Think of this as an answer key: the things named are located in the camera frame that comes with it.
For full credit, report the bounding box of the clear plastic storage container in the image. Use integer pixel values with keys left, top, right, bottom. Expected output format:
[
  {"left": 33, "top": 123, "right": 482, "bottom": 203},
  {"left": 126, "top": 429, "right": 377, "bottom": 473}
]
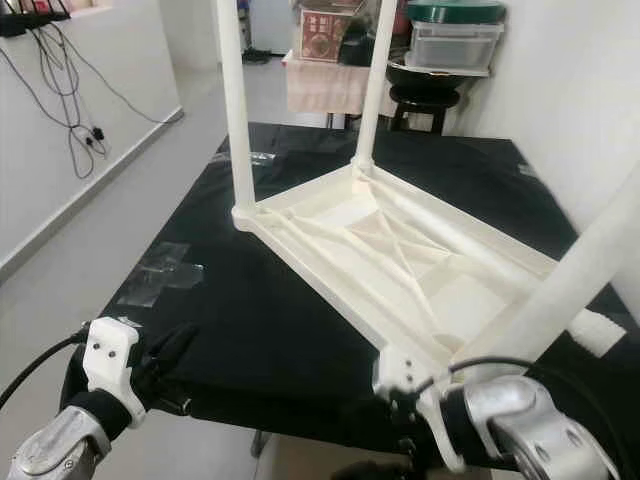
[{"left": 407, "top": 21, "right": 505, "bottom": 74}]

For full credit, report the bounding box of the dark green lid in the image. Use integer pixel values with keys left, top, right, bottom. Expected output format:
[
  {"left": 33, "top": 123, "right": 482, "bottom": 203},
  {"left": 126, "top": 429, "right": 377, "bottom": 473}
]
[{"left": 406, "top": 0, "right": 507, "bottom": 27}]

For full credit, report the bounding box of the black round stool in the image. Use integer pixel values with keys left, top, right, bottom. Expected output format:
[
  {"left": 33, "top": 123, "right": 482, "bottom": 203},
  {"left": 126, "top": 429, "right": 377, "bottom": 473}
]
[{"left": 390, "top": 85, "right": 462, "bottom": 135}]

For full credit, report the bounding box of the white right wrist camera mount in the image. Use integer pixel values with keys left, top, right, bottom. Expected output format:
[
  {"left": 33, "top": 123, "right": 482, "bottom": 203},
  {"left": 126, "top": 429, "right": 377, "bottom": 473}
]
[{"left": 372, "top": 345, "right": 472, "bottom": 477}]

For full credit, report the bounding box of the black table cloth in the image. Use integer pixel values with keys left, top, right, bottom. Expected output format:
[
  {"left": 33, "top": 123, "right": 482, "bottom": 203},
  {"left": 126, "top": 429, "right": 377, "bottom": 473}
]
[{"left": 60, "top": 121, "right": 640, "bottom": 473}]

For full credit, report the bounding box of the beige cloth covered table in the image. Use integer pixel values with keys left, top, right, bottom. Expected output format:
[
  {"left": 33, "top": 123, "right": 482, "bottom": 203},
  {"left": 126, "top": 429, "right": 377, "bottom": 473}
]
[{"left": 285, "top": 55, "right": 369, "bottom": 117}]

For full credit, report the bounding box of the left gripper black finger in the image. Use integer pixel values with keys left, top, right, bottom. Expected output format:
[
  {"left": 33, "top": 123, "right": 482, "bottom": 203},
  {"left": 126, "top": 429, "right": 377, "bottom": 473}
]
[{"left": 145, "top": 322, "right": 200, "bottom": 367}]

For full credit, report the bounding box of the black wok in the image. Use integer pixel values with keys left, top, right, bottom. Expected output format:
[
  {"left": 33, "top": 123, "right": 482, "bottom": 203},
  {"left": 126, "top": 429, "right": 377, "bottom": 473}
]
[{"left": 385, "top": 62, "right": 472, "bottom": 97}]

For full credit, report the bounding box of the clear plastic bag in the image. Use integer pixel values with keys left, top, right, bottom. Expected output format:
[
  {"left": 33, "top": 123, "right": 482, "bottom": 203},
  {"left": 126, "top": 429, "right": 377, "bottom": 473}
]
[{"left": 210, "top": 149, "right": 277, "bottom": 167}]

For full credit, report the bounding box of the white plastic table top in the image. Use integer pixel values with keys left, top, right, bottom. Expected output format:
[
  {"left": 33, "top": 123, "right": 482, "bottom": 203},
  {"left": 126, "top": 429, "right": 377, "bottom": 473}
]
[{"left": 230, "top": 160, "right": 623, "bottom": 387}]

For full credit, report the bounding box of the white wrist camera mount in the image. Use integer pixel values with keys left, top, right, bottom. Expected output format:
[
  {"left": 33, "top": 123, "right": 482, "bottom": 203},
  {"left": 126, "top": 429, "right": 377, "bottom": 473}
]
[
  {"left": 372, "top": 345, "right": 472, "bottom": 477},
  {"left": 82, "top": 316, "right": 147, "bottom": 430}
]

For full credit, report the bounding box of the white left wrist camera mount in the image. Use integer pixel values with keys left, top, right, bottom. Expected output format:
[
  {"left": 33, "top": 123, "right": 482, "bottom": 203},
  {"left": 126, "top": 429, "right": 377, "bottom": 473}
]
[{"left": 82, "top": 316, "right": 147, "bottom": 430}]

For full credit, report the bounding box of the white plastic table leg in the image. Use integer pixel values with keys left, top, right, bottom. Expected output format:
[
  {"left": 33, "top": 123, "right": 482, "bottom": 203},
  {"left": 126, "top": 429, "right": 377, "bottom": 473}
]
[
  {"left": 350, "top": 0, "right": 400, "bottom": 182},
  {"left": 365, "top": 180, "right": 627, "bottom": 359},
  {"left": 215, "top": 0, "right": 259, "bottom": 233},
  {"left": 450, "top": 165, "right": 640, "bottom": 383}
]

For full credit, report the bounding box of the black wire shelf rack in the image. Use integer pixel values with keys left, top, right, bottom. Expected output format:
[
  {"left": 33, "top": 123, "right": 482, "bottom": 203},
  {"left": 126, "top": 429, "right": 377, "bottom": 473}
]
[{"left": 0, "top": 0, "right": 97, "bottom": 40}]

